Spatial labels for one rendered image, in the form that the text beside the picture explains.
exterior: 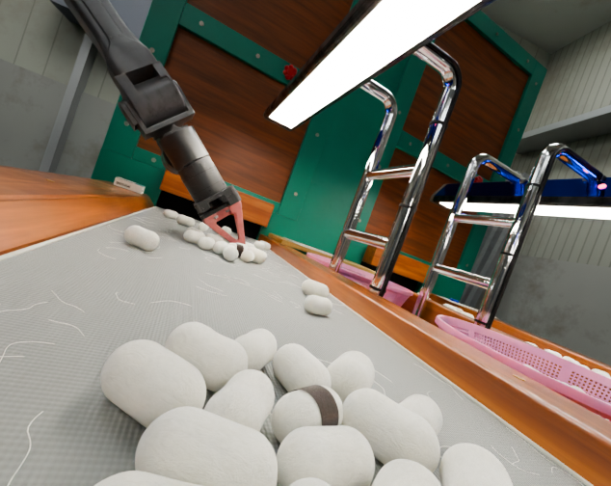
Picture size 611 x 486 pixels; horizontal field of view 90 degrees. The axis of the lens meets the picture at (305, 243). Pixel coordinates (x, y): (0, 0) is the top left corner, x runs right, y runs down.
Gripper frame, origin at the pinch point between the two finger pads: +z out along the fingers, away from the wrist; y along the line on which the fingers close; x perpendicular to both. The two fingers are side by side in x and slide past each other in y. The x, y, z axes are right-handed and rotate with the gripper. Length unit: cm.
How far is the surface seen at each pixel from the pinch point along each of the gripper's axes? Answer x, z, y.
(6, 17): 54, -195, 287
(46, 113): 68, -119, 275
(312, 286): -3.7, 5.0, -19.9
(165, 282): 7.7, -6.1, -28.3
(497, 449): -3.6, 6.8, -43.3
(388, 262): -16.3, 10.4, -15.9
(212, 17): -26, -48, 41
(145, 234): 8.4, -9.4, -19.9
